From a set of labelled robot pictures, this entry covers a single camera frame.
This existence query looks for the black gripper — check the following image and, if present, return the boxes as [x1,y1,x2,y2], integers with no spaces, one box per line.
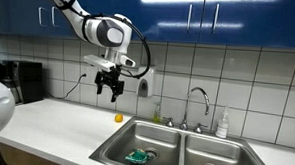
[94,70,124,102]

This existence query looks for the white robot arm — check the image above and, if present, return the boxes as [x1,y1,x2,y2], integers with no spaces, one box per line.
[0,0,138,131]

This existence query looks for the yellow lemon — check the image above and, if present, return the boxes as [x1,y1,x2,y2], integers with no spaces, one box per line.
[115,113,123,122]

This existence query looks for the green dish soap bottle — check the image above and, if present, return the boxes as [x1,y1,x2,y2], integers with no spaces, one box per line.
[153,102,161,123]

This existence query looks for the black coffee machine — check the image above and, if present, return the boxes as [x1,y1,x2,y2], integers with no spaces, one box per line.
[0,60,44,104]

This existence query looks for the chrome gooseneck faucet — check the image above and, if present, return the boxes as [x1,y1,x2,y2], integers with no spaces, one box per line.
[180,87,210,130]

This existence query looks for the stainless steel double sink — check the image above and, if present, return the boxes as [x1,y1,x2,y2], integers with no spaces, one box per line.
[90,117,265,165]

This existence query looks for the clear hand sanitizer bottle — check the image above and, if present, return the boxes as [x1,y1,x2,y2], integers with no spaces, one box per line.
[215,107,229,138]

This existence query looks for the blue upper cabinet doors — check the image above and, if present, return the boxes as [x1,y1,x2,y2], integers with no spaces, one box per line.
[0,0,295,48]

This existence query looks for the black power cord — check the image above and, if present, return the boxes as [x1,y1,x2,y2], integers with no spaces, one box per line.
[47,71,88,101]

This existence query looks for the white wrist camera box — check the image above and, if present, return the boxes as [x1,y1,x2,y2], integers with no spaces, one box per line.
[83,55,115,72]

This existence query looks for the white wall soap dispenser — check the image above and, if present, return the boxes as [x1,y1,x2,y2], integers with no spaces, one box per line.
[136,68,156,97]

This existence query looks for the left chrome faucet handle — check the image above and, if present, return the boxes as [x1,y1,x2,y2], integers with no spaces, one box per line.
[163,117,174,128]

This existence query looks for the chrome faucet handle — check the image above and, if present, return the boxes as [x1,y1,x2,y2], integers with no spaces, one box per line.
[193,123,208,134]
[163,117,174,128]

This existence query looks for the right chrome faucet handle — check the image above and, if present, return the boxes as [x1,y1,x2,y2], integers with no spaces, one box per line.
[193,123,208,134]

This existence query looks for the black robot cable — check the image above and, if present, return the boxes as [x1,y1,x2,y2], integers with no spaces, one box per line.
[19,0,155,81]

